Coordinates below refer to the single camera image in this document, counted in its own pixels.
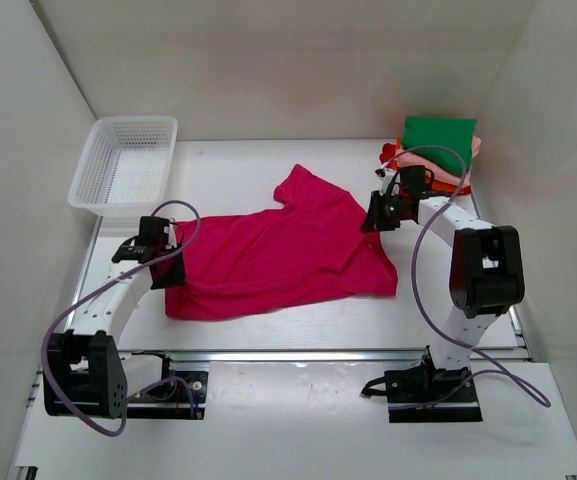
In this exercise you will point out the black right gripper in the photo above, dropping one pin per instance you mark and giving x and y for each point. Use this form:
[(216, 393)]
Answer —
[(374, 221)]

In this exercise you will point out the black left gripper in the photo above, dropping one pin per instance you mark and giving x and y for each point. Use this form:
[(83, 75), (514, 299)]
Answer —
[(177, 276)]

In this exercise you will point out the magenta t-shirt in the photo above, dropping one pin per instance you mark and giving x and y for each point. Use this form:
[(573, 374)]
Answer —
[(309, 249)]

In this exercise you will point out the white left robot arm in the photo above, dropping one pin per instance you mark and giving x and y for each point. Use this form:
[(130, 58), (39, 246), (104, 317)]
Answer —
[(83, 369)]

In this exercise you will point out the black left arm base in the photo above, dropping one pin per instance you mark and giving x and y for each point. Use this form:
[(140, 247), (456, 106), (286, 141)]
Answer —
[(162, 387)]

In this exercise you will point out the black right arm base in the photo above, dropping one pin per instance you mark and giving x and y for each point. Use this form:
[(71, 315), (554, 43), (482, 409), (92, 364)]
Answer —
[(424, 393)]

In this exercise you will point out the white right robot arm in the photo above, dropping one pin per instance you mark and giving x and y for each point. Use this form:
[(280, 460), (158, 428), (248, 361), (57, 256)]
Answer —
[(486, 272)]

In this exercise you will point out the pink folded t-shirt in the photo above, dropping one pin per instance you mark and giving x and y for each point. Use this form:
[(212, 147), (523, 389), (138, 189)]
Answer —
[(468, 150)]

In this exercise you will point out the orange folded t-shirt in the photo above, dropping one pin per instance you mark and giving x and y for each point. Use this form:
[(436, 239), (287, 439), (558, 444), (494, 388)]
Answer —
[(443, 180)]

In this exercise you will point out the red folded t-shirt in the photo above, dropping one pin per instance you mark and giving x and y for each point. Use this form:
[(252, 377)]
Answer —
[(388, 154)]

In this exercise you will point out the green folded t-shirt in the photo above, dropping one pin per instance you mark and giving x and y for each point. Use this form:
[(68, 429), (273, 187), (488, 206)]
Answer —
[(443, 125)]

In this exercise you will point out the white plastic basket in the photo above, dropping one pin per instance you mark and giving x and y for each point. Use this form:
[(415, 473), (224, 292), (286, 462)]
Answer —
[(124, 166)]

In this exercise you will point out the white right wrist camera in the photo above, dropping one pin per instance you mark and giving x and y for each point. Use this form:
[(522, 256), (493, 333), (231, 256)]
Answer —
[(389, 178)]

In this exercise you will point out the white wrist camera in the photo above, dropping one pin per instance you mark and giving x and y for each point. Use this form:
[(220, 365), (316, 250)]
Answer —
[(175, 235), (389, 178)]

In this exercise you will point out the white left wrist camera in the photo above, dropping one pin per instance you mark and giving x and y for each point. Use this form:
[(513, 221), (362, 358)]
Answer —
[(175, 235)]

